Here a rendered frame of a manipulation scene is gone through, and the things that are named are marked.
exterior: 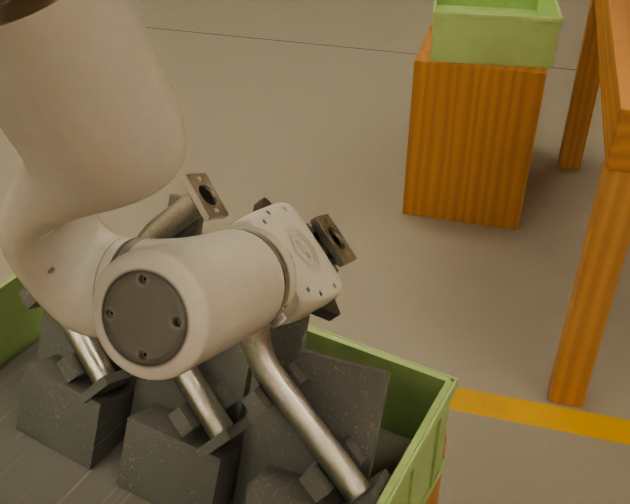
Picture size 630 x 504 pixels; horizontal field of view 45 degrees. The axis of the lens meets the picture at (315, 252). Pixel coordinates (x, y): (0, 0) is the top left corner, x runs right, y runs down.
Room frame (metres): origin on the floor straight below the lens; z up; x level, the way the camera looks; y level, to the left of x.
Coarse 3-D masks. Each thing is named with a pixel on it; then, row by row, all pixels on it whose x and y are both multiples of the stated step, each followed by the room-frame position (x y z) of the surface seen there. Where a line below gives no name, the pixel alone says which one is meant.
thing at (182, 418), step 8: (216, 384) 0.63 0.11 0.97; (224, 384) 0.64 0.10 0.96; (216, 392) 0.62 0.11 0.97; (224, 392) 0.62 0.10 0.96; (224, 400) 0.61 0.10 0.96; (232, 400) 0.62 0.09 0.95; (176, 408) 0.60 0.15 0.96; (184, 408) 0.60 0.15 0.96; (224, 408) 0.61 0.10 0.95; (176, 416) 0.59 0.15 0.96; (184, 416) 0.59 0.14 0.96; (192, 416) 0.60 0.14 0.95; (176, 424) 0.59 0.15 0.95; (184, 424) 0.59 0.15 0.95; (192, 424) 0.59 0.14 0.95; (200, 424) 0.59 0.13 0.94; (184, 432) 0.58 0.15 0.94
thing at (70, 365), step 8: (24, 288) 0.74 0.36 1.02; (24, 296) 0.74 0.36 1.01; (32, 304) 0.73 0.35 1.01; (64, 360) 0.68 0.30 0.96; (72, 360) 0.68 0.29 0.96; (112, 360) 0.70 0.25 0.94; (64, 368) 0.67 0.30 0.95; (72, 368) 0.67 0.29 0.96; (80, 368) 0.68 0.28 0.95; (64, 376) 0.67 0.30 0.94; (72, 376) 0.66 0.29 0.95; (80, 376) 0.67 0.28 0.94
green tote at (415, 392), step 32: (0, 288) 0.82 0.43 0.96; (0, 320) 0.81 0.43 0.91; (32, 320) 0.85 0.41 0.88; (0, 352) 0.79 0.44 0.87; (320, 352) 0.72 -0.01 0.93; (352, 352) 0.70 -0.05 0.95; (384, 352) 0.69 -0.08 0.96; (416, 384) 0.66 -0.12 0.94; (448, 384) 0.64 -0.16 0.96; (384, 416) 0.68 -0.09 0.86; (416, 416) 0.66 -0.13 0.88; (416, 448) 0.54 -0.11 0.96; (416, 480) 0.56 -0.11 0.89
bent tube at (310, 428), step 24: (336, 240) 0.64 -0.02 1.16; (264, 336) 0.60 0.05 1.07; (264, 360) 0.58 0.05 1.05; (264, 384) 0.57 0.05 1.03; (288, 384) 0.57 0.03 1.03; (288, 408) 0.55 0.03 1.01; (312, 408) 0.56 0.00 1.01; (312, 432) 0.53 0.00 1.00; (336, 456) 0.52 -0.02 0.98; (336, 480) 0.50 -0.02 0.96; (360, 480) 0.50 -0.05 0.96
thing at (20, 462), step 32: (32, 352) 0.81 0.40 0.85; (0, 384) 0.75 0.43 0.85; (0, 416) 0.69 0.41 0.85; (0, 448) 0.64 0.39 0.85; (32, 448) 0.64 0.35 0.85; (384, 448) 0.64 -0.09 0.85; (0, 480) 0.59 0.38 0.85; (32, 480) 0.59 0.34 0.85; (64, 480) 0.59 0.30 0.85; (96, 480) 0.59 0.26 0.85
